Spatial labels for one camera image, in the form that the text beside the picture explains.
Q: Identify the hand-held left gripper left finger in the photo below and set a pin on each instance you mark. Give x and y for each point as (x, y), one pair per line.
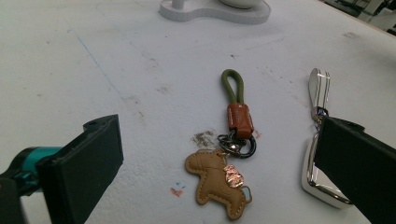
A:
(82, 168)

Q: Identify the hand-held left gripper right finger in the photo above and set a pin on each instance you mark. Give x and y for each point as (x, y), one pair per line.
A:
(358, 165)

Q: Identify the white car key fob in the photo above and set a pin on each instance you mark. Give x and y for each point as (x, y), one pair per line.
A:
(317, 168)

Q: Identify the white bowl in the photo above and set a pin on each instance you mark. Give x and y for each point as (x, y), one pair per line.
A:
(239, 3)

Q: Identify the white stand base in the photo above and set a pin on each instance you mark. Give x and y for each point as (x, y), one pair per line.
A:
(214, 12)

